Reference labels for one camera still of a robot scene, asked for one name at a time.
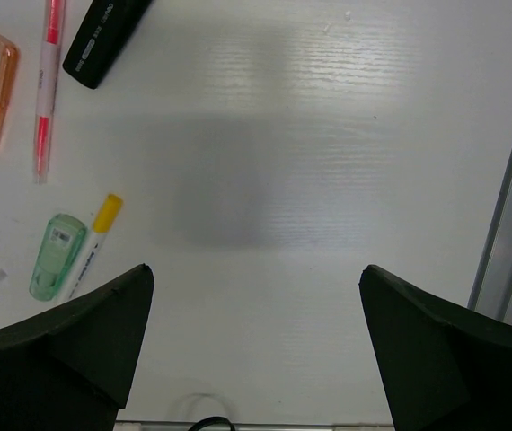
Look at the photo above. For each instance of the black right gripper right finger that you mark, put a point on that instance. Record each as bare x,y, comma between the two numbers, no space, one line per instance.
443,366

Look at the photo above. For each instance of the pink double-ended marker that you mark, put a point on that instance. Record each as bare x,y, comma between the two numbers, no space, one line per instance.
47,87

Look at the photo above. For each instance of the yellow-capped white marker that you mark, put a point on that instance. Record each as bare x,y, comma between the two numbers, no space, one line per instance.
92,244

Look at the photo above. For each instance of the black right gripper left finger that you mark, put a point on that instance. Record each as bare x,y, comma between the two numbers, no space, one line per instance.
72,367

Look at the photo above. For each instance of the black yellow-capped highlighter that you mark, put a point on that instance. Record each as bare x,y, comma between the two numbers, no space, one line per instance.
103,33

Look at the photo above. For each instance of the green correction tape dispenser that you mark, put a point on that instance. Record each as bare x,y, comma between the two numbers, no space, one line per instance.
62,240

